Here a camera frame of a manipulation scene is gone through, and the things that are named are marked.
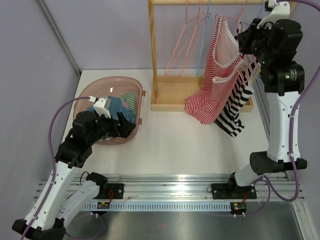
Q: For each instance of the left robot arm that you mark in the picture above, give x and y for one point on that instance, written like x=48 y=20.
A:
x=51 y=215

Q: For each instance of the pink plastic basin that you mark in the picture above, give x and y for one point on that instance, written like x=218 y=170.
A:
x=117 y=86

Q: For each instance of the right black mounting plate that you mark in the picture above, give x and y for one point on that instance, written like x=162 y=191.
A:
x=222 y=191

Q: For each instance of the black mounting plate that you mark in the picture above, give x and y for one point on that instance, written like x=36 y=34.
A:
x=222 y=191
x=115 y=191

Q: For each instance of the black white striped tank top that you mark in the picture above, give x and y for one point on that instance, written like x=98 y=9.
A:
x=229 y=120

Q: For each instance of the wooden clothes rack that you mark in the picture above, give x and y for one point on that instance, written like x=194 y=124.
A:
x=169 y=91

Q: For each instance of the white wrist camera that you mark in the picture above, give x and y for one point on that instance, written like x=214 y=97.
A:
x=278 y=10
x=100 y=106

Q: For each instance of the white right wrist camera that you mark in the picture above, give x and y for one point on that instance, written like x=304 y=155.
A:
x=278 y=10

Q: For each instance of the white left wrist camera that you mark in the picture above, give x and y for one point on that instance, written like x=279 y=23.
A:
x=100 y=106

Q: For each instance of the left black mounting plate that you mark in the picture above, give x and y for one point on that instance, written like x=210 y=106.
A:
x=115 y=191

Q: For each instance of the blue wire hanger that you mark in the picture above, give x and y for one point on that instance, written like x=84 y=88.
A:
x=247 y=58
x=207 y=17

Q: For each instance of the red striped tank top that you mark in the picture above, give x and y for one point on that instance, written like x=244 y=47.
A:
x=222 y=69

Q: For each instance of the green striped tank top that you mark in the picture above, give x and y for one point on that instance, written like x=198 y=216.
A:
x=129 y=101

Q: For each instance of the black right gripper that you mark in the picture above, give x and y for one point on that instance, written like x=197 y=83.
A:
x=245 y=38

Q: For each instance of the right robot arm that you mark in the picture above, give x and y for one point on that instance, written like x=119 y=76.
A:
x=274 y=45

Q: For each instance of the teal blue tank top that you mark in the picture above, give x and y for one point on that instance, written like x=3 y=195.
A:
x=117 y=105

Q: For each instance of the slotted cable duct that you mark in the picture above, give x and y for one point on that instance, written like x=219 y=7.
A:
x=165 y=206

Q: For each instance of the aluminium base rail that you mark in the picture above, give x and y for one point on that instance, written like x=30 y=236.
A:
x=182 y=187

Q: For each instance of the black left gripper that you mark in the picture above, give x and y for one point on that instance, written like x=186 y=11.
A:
x=125 y=128

